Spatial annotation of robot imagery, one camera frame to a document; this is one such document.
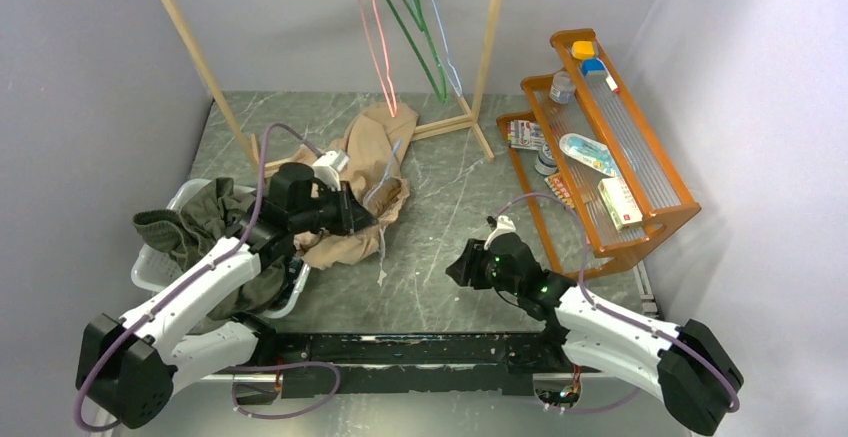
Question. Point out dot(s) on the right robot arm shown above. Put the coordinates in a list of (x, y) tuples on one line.
[(684, 366)]

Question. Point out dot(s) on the wooden clothes rack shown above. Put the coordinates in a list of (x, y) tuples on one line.
[(468, 120)]

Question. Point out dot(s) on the round tin can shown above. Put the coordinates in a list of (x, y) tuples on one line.
[(545, 163)]

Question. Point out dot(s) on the white red box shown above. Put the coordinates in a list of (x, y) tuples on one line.
[(619, 203)]

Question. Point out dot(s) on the blue white box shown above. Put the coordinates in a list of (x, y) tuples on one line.
[(594, 70)]

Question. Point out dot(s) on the orange wooden shelf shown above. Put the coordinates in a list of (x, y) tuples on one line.
[(616, 121)]

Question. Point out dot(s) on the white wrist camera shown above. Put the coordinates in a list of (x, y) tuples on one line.
[(499, 225), (328, 167)]

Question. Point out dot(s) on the light blue wire hanger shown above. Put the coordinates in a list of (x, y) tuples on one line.
[(454, 80)]

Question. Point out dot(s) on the beige shorts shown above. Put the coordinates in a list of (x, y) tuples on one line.
[(368, 141)]

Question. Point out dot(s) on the light blue oval package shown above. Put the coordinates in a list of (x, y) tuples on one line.
[(590, 153)]

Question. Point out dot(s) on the olive green shorts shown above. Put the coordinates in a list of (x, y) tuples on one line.
[(188, 234)]

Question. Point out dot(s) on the green hanger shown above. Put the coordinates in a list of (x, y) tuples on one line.
[(414, 30)]

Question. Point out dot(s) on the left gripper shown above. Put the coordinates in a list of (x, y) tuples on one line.
[(352, 216)]

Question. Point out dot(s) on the crayon pack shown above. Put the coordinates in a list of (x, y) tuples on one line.
[(557, 186)]

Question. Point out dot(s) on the yellow sponge block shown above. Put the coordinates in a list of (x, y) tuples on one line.
[(583, 50)]

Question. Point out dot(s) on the colourful snack packet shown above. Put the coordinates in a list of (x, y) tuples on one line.
[(525, 135)]

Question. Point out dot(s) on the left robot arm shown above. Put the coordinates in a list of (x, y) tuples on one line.
[(130, 367)]

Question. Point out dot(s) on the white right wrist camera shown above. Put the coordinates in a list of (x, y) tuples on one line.
[(499, 225)]

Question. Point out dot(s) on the clear plastic jar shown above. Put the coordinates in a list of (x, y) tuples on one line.
[(562, 88)]

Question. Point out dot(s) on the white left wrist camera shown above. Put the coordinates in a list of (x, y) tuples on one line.
[(328, 167)]

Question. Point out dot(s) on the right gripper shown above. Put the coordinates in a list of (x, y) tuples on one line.
[(468, 265)]

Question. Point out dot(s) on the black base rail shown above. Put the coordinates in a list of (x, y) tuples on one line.
[(512, 363)]

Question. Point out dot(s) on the pink wire hanger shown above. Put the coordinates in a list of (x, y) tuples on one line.
[(379, 52)]

